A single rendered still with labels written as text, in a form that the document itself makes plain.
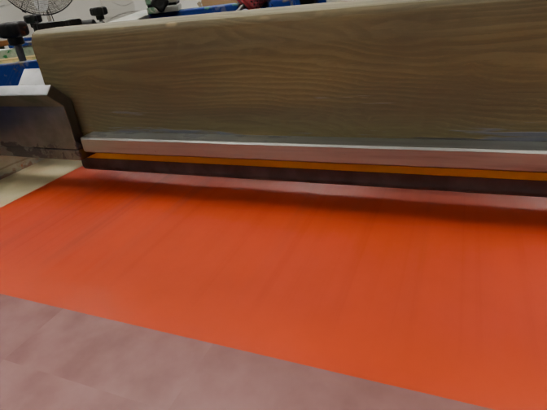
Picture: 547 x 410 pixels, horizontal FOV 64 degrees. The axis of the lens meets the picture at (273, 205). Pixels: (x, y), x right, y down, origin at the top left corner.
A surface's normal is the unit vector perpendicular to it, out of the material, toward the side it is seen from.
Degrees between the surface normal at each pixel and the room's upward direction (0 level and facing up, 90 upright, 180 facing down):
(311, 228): 0
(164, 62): 90
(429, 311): 0
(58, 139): 90
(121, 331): 0
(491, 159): 90
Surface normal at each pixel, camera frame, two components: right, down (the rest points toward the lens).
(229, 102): -0.36, 0.46
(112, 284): -0.10, -0.88
